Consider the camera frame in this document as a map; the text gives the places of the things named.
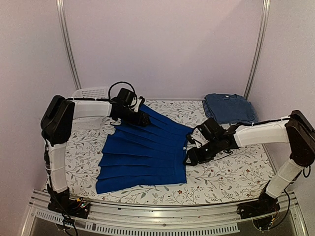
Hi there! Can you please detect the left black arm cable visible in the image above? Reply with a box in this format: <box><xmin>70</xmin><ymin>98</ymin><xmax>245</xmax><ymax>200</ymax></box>
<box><xmin>107</xmin><ymin>81</ymin><xmax>137</xmax><ymax>99</ymax></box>

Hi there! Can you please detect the left aluminium frame post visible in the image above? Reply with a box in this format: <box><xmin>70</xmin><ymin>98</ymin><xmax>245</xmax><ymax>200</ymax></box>
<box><xmin>56</xmin><ymin>0</ymin><xmax>82</xmax><ymax>90</ymax></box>

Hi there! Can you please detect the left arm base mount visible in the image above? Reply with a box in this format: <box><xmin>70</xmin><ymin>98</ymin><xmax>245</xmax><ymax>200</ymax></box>
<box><xmin>48</xmin><ymin>197</ymin><xmax>91</xmax><ymax>219</ymax></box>

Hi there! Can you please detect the dark teal t-shirt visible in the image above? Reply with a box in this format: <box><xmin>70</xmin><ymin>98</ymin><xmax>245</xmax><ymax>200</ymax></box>
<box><xmin>202</xmin><ymin>93</ymin><xmax>258</xmax><ymax>124</ymax></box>

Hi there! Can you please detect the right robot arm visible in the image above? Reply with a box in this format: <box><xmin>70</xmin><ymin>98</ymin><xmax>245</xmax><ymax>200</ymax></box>
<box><xmin>184</xmin><ymin>110</ymin><xmax>315</xmax><ymax>214</ymax></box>

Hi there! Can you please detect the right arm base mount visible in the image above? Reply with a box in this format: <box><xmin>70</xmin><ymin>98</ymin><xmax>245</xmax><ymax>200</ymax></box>
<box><xmin>236</xmin><ymin>196</ymin><xmax>280</xmax><ymax>219</ymax></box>

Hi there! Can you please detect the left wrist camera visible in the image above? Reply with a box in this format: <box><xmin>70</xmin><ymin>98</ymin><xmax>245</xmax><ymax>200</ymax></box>
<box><xmin>130</xmin><ymin>96</ymin><xmax>145</xmax><ymax>113</ymax></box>

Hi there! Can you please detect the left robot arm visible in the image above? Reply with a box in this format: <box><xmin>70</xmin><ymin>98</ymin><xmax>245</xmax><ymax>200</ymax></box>
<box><xmin>40</xmin><ymin>88</ymin><xmax>150</xmax><ymax>213</ymax></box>

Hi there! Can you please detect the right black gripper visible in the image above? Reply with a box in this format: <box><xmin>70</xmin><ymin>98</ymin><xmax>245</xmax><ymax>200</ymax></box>
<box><xmin>182</xmin><ymin>138</ymin><xmax>221</xmax><ymax>167</ymax></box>

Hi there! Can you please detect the right aluminium frame post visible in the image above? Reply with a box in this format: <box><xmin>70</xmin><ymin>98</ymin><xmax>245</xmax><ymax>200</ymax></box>
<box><xmin>244</xmin><ymin>0</ymin><xmax>271</xmax><ymax>100</ymax></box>

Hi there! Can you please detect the bright blue garment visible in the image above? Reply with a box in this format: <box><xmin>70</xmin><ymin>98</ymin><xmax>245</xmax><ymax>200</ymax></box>
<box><xmin>95</xmin><ymin>105</ymin><xmax>192</xmax><ymax>194</ymax></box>

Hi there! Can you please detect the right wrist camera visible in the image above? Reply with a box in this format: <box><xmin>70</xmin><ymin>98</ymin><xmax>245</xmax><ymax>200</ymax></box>
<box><xmin>186</xmin><ymin>133</ymin><xmax>199</xmax><ymax>145</ymax></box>

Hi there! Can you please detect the white plastic laundry basket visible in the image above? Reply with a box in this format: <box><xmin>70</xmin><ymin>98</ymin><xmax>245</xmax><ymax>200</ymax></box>
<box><xmin>71</xmin><ymin>87</ymin><xmax>109</xmax><ymax>122</ymax></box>

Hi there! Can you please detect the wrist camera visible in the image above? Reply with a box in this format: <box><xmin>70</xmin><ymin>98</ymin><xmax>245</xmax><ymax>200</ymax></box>
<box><xmin>186</xmin><ymin>133</ymin><xmax>199</xmax><ymax>145</ymax></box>
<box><xmin>130</xmin><ymin>96</ymin><xmax>145</xmax><ymax>113</ymax></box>

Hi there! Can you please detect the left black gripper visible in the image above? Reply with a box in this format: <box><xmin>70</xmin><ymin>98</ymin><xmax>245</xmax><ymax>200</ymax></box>
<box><xmin>118</xmin><ymin>106</ymin><xmax>151</xmax><ymax>127</ymax></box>

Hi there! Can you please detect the folded blue checkered shirt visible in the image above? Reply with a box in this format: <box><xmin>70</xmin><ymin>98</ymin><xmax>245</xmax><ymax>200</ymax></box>
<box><xmin>202</xmin><ymin>100</ymin><xmax>258</xmax><ymax>124</ymax></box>

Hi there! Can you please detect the aluminium frame post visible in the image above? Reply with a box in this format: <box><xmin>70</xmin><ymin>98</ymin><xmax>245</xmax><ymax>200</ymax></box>
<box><xmin>244</xmin><ymin>0</ymin><xmax>271</xmax><ymax>100</ymax></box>
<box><xmin>56</xmin><ymin>0</ymin><xmax>82</xmax><ymax>90</ymax></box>

